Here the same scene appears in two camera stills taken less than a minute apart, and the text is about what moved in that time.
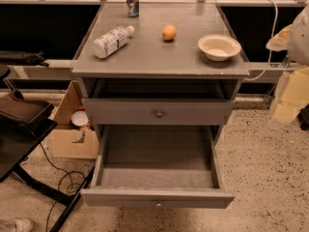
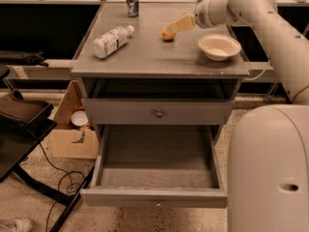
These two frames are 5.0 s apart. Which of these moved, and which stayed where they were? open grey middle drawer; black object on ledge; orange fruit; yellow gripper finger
Moved: yellow gripper finger
Stayed: black object on ledge; orange fruit; open grey middle drawer
